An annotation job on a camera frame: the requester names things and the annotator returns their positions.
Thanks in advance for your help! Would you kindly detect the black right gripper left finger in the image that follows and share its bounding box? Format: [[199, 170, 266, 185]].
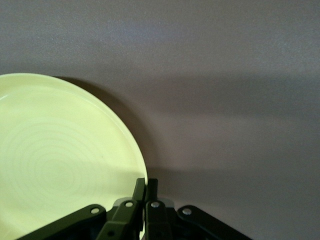
[[17, 177, 147, 240]]

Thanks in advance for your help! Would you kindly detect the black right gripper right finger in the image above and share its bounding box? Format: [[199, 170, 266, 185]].
[[144, 178, 253, 240]]

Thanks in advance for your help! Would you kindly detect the yellow round plate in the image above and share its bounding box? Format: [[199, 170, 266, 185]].
[[0, 72, 149, 240]]

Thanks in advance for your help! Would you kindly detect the brown table cover mat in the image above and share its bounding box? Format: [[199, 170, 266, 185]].
[[0, 0, 320, 240]]

